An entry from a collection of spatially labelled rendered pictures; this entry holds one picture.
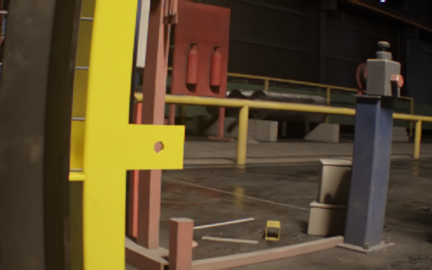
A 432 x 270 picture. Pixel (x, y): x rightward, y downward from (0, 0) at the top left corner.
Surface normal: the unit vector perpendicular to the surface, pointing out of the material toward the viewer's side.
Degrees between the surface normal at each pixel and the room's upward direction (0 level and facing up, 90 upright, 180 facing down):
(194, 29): 90
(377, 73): 90
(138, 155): 90
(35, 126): 90
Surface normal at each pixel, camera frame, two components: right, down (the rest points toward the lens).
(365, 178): -0.79, -0.01
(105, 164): 0.61, 0.07
